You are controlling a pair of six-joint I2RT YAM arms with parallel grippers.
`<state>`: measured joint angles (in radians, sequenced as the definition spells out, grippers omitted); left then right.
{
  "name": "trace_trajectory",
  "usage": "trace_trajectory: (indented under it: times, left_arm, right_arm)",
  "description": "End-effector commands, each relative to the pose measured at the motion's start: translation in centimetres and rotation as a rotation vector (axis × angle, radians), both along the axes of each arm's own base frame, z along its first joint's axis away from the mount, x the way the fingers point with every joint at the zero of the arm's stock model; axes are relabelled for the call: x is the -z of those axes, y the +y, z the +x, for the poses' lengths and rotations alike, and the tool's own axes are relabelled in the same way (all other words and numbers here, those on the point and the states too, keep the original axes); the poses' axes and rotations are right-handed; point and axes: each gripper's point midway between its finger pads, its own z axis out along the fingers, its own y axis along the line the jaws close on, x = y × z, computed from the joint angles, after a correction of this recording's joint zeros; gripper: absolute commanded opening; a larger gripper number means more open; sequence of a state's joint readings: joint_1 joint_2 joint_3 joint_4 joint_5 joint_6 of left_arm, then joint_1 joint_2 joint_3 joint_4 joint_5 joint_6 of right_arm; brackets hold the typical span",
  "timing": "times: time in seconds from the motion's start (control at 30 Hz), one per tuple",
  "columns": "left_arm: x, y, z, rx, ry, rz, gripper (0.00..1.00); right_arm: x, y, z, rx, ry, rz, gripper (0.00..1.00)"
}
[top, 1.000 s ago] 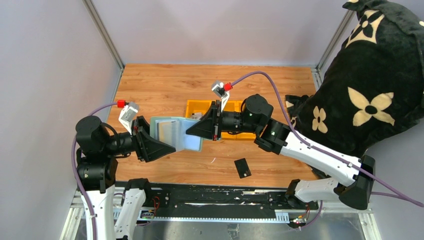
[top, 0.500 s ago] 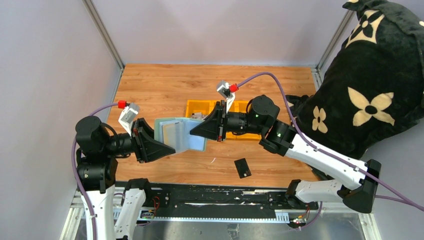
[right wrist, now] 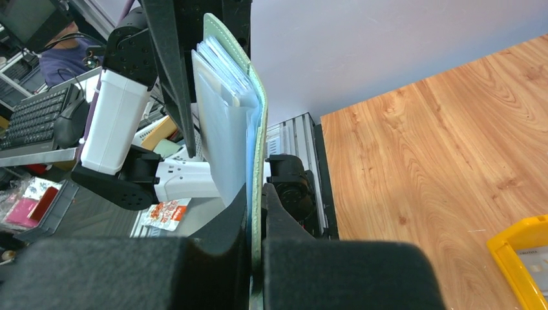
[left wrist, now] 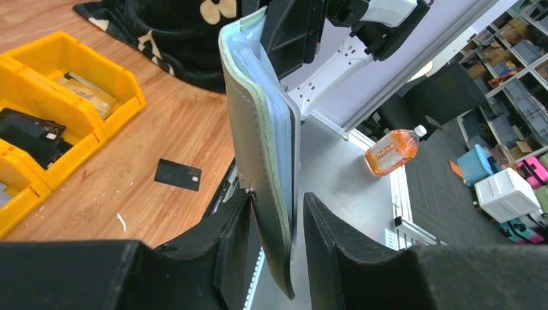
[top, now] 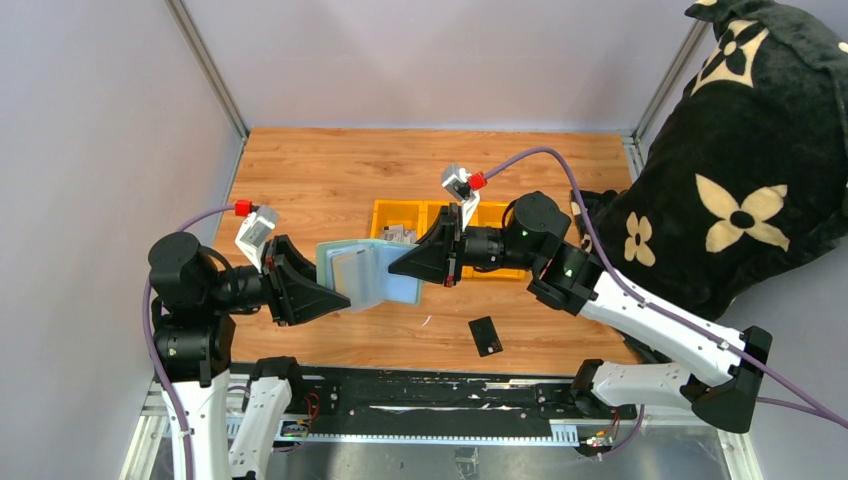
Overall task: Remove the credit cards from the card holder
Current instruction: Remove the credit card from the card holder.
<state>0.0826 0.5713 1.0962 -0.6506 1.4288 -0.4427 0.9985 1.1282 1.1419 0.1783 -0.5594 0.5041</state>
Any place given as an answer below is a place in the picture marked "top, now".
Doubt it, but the black credit card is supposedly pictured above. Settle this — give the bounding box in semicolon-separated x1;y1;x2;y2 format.
468;316;503;357

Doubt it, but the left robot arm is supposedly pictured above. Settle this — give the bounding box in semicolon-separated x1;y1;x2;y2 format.
145;232;351;479

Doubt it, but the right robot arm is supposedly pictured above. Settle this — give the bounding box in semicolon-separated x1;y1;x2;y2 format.
388;192;773;433

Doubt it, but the white VIP card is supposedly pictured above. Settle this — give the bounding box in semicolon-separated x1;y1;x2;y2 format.
379;224;418;244

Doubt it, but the yellow plastic bin right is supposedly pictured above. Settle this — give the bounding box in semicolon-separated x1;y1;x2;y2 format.
466;202;526;281

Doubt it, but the yellow plastic bin left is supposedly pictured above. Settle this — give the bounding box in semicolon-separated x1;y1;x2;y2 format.
370;199;423;243

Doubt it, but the black flower pattern blanket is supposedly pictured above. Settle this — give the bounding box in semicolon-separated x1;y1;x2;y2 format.
571;1;847;320

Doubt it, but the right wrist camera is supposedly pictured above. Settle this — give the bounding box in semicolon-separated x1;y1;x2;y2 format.
441;163;487;229

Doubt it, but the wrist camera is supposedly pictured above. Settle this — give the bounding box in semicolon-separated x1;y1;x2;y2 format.
441;163;487;229
234;205;279;271

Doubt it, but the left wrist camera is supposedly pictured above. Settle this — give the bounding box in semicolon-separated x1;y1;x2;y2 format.
234;205;279;271

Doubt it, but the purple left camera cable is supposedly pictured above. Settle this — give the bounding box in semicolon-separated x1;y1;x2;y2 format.
141;199;253;480

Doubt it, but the purple camera cable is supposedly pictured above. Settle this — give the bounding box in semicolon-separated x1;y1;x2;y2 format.
467;146;848;431
141;199;253;480

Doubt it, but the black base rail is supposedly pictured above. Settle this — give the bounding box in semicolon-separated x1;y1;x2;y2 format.
228;360;641;442

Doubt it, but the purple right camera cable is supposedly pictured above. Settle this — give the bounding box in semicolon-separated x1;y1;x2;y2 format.
467;146;848;431

